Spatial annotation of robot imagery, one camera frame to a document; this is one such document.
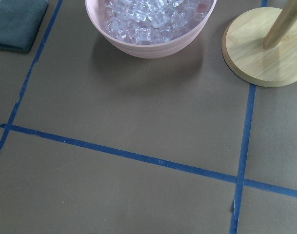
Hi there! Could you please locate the pink bowl with ice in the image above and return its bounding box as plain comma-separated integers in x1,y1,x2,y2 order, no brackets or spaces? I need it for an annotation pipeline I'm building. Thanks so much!
85,0,216,59

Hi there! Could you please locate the wooden stand with round base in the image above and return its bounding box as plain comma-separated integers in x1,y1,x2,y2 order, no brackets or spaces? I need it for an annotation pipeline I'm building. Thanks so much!
221,0,297,87

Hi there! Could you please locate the dark folded cloth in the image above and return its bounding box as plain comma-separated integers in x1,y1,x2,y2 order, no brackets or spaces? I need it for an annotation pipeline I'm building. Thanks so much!
0,0,49,53

